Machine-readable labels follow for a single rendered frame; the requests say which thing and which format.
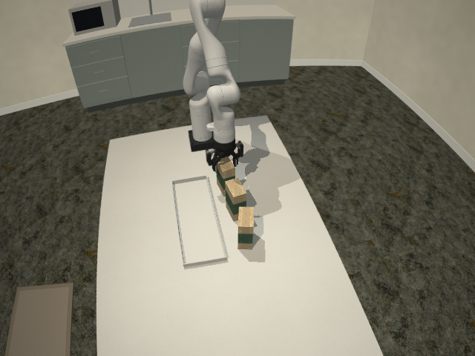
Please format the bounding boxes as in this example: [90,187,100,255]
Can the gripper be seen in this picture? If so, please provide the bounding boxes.
[206,139,245,171]

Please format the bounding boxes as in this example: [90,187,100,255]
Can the tan green-banded coffee pack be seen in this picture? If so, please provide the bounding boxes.
[237,206,256,251]
[216,157,238,198]
[224,178,248,222]

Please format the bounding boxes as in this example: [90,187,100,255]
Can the white shallow tray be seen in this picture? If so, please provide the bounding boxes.
[171,175,229,270]

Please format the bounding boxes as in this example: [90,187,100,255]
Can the grey kitchen cabinet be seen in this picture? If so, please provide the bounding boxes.
[62,4,297,113]

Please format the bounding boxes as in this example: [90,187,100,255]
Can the white table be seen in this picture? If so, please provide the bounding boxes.
[95,114,385,356]

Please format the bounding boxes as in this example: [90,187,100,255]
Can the grey sink basin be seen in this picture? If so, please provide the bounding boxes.
[128,13,172,27]

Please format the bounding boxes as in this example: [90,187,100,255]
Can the beige microwave oven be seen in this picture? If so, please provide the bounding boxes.
[68,0,122,36]

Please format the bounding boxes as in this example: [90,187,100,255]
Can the brown rectangular mat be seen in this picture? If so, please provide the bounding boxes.
[0,282,74,356]

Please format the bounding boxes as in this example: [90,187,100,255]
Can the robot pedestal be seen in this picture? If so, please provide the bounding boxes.
[188,129,217,153]

